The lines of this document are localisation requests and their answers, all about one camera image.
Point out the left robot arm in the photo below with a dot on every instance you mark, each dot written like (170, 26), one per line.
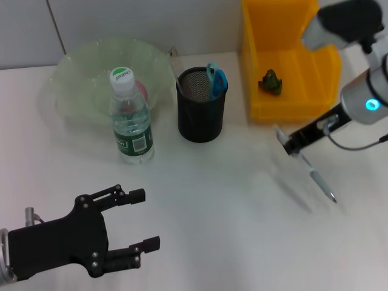
(4, 257)

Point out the pale green plastic bowl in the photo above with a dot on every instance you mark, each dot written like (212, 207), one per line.
(85, 75)

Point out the black mesh pen holder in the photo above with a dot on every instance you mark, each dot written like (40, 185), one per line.
(201, 121)

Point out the blue scissors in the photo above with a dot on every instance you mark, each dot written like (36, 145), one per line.
(216, 86)

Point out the white grey ballpoint pen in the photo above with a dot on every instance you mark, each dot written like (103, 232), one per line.
(316, 179)

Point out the clear plastic ruler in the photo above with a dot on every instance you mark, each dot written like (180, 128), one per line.
(176, 66)

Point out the yellow plastic storage bin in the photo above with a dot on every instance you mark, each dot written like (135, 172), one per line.
(272, 45)

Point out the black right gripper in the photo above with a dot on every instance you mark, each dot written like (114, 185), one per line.
(321, 127)

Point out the water bottle green label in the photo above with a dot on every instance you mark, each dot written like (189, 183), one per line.
(133, 142)

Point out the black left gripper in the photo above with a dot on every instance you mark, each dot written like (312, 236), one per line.
(60, 245)

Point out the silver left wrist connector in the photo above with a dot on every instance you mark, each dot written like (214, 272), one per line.
(29, 215)

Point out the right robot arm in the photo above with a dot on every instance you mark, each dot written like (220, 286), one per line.
(357, 97)

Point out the green plastic wrapper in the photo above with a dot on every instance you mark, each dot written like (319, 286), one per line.
(269, 82)

